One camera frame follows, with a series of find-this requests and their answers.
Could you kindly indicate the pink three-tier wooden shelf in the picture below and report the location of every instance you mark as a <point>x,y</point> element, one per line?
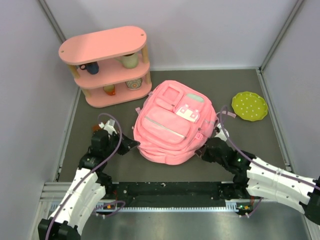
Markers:
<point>103,47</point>

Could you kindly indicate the patterned ceramic bowl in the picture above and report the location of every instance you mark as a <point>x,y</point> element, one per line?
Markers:
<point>134,84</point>

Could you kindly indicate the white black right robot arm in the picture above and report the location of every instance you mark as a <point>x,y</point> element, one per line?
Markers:
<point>256,178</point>

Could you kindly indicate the pale green mug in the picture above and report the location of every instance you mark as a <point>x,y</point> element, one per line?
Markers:
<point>129,61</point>

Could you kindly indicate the grey slotted cable duct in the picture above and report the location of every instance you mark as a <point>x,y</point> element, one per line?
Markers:
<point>228,206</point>

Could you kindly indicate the green polka dot plate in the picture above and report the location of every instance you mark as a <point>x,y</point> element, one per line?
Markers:
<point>249,106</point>

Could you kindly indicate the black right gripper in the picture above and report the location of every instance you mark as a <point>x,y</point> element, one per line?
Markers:
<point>203,151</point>

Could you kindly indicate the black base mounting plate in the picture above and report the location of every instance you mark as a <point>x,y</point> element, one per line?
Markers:
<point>176,194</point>

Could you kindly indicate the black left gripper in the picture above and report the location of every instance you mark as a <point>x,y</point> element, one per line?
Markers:
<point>126,144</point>

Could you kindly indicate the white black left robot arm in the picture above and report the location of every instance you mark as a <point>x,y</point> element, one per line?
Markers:
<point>89,186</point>

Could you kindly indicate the dark blue mug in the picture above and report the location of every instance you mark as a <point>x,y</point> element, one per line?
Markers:
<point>92,67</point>

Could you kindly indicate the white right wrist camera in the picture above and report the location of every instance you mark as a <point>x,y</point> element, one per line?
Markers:
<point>220,133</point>

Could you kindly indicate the brown leather wallet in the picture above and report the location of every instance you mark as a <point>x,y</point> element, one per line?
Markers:
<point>96,128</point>

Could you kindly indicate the pink student backpack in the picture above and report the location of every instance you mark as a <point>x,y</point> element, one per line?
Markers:
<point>173,123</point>

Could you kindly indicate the orange cup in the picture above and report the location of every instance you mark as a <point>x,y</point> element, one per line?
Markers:
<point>110,89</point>

